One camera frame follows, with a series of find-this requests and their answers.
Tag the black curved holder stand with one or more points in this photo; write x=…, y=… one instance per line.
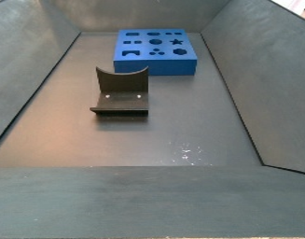
x=123, y=92

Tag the blue foam shape board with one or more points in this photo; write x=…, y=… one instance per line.
x=163, y=50

